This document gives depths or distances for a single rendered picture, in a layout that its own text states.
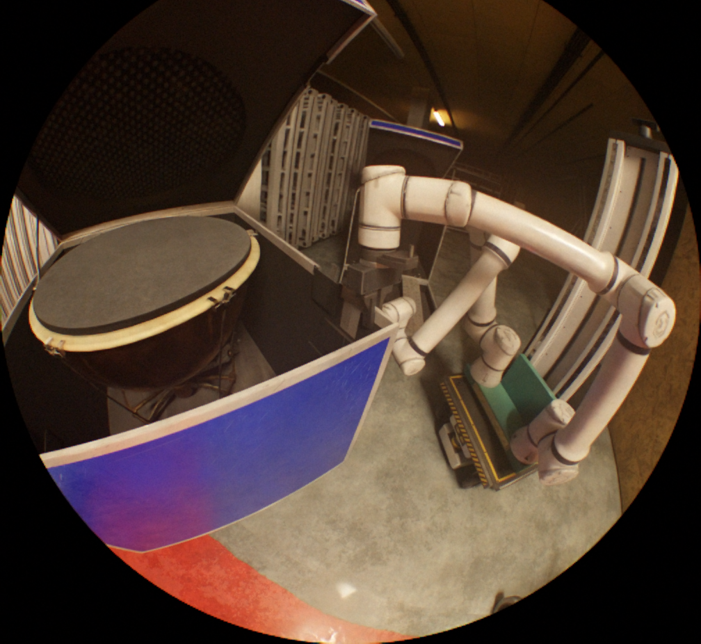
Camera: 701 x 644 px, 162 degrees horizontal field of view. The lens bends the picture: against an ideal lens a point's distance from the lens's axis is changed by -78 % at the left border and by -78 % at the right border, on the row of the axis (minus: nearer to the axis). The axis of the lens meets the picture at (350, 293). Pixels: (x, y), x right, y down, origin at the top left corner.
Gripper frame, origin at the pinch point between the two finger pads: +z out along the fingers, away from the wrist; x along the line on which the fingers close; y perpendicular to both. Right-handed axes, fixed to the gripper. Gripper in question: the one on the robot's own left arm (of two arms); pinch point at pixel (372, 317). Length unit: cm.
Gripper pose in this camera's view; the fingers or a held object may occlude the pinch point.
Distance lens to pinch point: 58.7
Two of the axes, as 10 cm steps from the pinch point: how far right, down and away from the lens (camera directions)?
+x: -7.5, 2.3, -6.2
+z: -0.4, 9.2, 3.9
